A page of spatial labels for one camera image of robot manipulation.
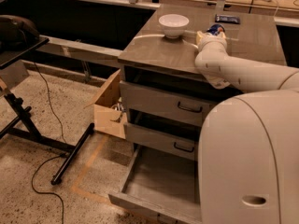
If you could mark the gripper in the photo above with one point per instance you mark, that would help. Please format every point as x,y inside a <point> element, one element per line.
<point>212,39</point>

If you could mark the blue pepsi can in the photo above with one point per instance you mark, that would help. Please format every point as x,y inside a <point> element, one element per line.
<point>214,29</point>

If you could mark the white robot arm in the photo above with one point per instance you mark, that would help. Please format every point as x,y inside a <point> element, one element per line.
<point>248,158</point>

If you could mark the grey top drawer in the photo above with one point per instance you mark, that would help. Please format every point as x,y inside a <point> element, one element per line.
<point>165,104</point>

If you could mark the grey drawer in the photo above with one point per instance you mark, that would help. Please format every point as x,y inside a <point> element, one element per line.
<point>160,186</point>
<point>179,146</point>
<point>165,104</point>

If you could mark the grey metal drawer cabinet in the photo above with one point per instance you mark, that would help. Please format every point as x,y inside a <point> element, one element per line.
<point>153,60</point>

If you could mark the grey middle drawer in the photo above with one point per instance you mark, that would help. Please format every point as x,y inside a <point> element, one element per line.
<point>179,146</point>

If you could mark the grey bottom drawer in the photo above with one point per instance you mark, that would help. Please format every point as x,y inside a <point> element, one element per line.
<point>160,186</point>

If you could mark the dark blue snack packet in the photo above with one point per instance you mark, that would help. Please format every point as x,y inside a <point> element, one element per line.
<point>227,19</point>

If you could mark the white ceramic bowl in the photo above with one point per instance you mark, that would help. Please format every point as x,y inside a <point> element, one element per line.
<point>173,25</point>

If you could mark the brown cardboard box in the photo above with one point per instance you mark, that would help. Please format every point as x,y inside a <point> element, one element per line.
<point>108,115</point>

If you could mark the dark round device on stand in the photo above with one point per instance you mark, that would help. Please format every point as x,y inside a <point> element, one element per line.
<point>16,33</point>

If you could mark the black metal stand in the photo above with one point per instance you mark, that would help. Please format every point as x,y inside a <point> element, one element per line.
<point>22,126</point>

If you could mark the grey metal rail bench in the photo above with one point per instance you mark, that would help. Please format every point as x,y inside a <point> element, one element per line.
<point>82,51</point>

